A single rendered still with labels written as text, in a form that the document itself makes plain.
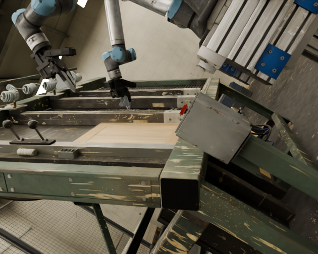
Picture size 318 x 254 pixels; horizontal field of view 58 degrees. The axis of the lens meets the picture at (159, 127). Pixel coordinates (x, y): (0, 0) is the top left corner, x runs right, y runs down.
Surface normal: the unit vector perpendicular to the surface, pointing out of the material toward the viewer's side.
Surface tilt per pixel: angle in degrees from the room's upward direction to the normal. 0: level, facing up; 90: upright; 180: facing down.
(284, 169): 90
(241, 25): 90
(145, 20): 90
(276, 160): 90
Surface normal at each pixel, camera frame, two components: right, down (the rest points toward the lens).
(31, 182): -0.22, 0.29
